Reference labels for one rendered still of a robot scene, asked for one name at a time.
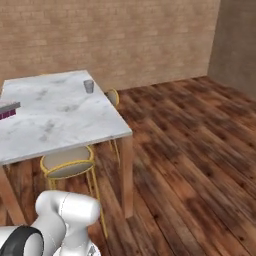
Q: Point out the yellow-framed cream stool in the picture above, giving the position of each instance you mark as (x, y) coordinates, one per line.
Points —
(68, 163)
(113, 97)

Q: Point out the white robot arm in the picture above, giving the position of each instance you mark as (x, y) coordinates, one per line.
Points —
(63, 213)

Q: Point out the grey and purple box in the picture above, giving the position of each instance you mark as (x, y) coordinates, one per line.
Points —
(7, 110)

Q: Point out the marble-top wooden dining counter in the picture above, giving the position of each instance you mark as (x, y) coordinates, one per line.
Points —
(56, 110)

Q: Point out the grey cup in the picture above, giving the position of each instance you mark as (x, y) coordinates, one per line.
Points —
(88, 86)

